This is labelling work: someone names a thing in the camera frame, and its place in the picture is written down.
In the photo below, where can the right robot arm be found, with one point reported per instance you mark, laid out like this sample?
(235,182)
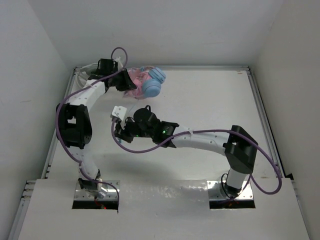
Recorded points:
(236,144)

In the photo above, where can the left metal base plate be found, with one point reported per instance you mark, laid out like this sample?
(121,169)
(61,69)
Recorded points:
(104,193)

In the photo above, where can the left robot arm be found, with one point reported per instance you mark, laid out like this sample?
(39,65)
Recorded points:
(72,121)

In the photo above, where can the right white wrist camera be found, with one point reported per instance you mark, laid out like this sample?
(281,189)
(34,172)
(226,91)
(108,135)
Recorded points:
(119,115)

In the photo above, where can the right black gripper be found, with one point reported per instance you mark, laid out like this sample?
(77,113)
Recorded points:
(122,133)

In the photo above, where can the metal base plate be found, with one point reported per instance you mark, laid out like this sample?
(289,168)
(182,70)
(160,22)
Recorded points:
(216,193)
(104,193)

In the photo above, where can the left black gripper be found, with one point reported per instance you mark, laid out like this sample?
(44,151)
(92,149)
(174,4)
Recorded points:
(127,84)

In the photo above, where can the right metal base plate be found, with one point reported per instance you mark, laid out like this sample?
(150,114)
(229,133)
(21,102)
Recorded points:
(216,193)

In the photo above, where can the white grey headphones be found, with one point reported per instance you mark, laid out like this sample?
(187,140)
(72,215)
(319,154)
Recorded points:
(83,73)

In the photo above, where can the aluminium table frame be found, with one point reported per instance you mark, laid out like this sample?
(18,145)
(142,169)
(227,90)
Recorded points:
(163,193)

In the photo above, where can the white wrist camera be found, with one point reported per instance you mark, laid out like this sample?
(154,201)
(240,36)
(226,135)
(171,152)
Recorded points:
(119,62)
(119,115)

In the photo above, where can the blue pink cat-ear headphones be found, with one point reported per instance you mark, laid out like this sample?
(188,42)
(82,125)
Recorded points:
(151,79)

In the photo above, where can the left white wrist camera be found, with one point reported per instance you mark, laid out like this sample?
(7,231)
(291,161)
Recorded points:
(119,62)

